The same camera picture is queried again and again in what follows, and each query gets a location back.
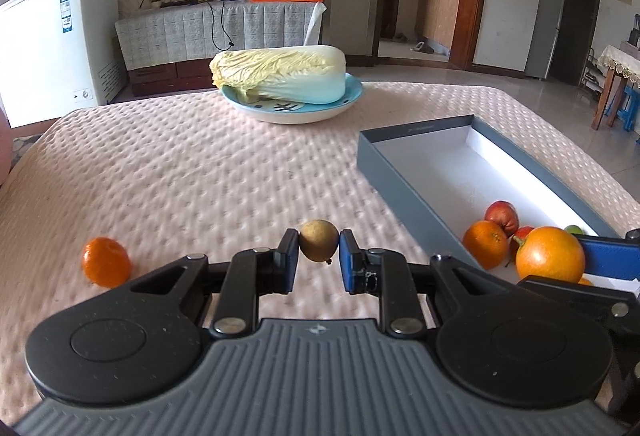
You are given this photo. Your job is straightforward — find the green tomato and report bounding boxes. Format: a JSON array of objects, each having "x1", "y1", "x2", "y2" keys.
[{"x1": 564, "y1": 225, "x2": 586, "y2": 236}]

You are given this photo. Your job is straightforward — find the large yellow-orange orange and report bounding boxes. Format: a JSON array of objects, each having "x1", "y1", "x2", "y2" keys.
[{"x1": 515, "y1": 227, "x2": 586, "y2": 283}]

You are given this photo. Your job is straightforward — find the orange round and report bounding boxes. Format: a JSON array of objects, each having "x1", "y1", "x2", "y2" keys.
[{"x1": 462, "y1": 219, "x2": 509, "y2": 270}]

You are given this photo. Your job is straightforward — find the red apple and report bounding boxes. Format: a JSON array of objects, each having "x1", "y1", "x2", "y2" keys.
[
  {"x1": 509, "y1": 226, "x2": 534, "y2": 260},
  {"x1": 484, "y1": 200, "x2": 520, "y2": 237}
]

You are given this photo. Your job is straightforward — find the brown kiwi back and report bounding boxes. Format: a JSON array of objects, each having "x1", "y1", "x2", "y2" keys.
[{"x1": 299, "y1": 219, "x2": 338, "y2": 264}]

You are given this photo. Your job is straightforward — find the orange mandarin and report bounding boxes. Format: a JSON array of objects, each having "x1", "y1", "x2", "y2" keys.
[{"x1": 81, "y1": 237, "x2": 132, "y2": 289}]

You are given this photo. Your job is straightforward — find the wooden kitchen cabinet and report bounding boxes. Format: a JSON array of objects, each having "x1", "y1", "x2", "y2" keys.
[{"x1": 414, "y1": 0, "x2": 460, "y2": 50}]

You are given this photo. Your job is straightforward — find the grey shallow cardboard box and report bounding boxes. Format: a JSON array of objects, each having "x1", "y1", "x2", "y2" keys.
[{"x1": 357, "y1": 115, "x2": 639, "y2": 293}]

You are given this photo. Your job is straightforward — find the blue plastic stool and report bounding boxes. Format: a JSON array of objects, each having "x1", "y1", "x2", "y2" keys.
[{"x1": 605, "y1": 85, "x2": 639, "y2": 132}]

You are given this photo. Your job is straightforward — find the pink quilted table cover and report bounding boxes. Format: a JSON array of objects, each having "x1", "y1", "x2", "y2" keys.
[{"x1": 1, "y1": 82, "x2": 639, "y2": 423}]

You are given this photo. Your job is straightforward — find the light blue plate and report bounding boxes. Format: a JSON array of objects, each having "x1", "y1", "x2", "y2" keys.
[{"x1": 221, "y1": 73, "x2": 363, "y2": 125}]

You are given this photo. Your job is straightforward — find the wooden side table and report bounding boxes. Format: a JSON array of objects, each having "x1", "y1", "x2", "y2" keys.
[{"x1": 591, "y1": 42, "x2": 639, "y2": 130}]

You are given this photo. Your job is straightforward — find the napa cabbage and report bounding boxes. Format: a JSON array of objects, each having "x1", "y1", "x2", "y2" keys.
[{"x1": 209, "y1": 45, "x2": 346, "y2": 104}]

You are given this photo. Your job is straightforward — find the cloth-covered tv cabinet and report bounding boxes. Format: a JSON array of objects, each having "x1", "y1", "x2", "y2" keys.
[{"x1": 115, "y1": 0, "x2": 326, "y2": 97}]

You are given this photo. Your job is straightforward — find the grey refrigerator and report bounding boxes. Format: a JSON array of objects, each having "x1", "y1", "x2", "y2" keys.
[{"x1": 525, "y1": 0, "x2": 564, "y2": 80}]

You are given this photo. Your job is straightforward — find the white chest freezer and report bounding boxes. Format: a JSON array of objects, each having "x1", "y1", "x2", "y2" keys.
[{"x1": 1, "y1": 0, "x2": 127, "y2": 128}]

